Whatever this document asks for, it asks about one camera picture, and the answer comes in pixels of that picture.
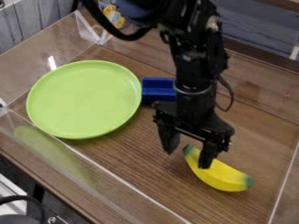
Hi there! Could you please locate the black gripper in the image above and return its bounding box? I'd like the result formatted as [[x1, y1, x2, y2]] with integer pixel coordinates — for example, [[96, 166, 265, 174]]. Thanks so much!
[[153, 101, 235, 169]]

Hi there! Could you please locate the yellow toy banana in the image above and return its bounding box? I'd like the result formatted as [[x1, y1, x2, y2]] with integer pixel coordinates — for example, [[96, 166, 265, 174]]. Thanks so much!
[[181, 145, 253, 193]]

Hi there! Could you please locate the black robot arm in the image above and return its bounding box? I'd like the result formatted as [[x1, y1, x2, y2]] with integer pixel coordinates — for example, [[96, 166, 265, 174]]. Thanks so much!
[[80, 0, 235, 169]]

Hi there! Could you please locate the green plate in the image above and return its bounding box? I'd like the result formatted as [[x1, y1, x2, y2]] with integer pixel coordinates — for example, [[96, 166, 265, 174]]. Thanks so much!
[[25, 60, 141, 139]]

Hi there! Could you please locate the blue rectangular block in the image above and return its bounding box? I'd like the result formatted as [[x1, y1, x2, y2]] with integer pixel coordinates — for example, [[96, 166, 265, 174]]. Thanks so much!
[[141, 77, 176, 105]]

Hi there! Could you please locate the clear acrylic front barrier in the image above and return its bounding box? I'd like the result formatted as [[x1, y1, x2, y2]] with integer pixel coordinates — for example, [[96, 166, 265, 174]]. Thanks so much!
[[0, 104, 191, 224]]

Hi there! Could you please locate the yellow labelled tin can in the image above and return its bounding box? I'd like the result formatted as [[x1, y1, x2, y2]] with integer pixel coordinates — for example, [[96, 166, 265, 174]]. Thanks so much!
[[97, 0, 128, 30]]

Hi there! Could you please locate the clear acrylic corner bracket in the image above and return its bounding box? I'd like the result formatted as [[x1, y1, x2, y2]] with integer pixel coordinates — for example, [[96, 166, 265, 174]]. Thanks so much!
[[75, 10, 113, 46]]

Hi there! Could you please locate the black cable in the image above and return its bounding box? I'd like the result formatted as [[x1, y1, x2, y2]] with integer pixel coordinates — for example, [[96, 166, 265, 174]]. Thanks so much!
[[0, 195, 46, 224]]

